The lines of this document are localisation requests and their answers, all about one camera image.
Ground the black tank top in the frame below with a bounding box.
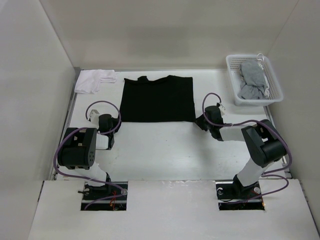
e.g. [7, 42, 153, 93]
[119, 75, 196, 123]

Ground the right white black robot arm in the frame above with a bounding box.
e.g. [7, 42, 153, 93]
[195, 104, 289, 198]

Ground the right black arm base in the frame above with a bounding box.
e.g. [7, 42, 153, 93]
[215, 181, 265, 211]

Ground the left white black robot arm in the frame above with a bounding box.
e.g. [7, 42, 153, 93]
[57, 111, 121, 200]

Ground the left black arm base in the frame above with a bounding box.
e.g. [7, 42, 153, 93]
[78, 182, 128, 212]

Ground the folded white tank top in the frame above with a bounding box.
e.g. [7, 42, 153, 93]
[74, 69, 117, 94]

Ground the grey tank top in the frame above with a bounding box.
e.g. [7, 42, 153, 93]
[238, 60, 270, 100]

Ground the white plastic basket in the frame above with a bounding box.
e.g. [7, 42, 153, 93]
[225, 53, 284, 107]

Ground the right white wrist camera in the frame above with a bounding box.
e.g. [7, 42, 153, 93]
[216, 102, 226, 116]

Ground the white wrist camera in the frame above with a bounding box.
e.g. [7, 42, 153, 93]
[216, 102, 226, 116]
[89, 109, 100, 126]

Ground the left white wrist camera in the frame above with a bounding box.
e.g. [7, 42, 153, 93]
[89, 109, 100, 126]

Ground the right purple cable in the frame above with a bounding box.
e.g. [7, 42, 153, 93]
[201, 92, 293, 201]

